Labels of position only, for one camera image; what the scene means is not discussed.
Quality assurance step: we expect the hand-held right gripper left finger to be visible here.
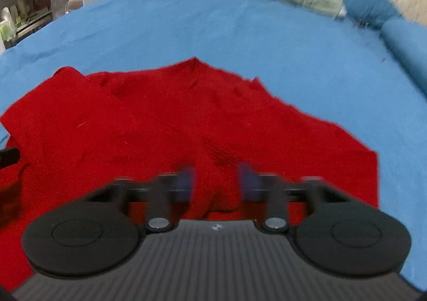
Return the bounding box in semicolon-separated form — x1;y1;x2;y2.
87;165;196;232

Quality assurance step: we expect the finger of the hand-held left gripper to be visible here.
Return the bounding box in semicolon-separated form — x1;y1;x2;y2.
0;148;20;169

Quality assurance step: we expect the blue pillow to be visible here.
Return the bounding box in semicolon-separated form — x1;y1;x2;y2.
343;0;402;31

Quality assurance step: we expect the red garment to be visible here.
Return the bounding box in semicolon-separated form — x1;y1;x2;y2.
0;57;381;292

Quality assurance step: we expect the blue bed sheet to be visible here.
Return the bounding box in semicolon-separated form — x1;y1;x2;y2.
0;0;427;291

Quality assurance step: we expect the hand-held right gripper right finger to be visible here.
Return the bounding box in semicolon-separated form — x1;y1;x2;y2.
238;163;351;234

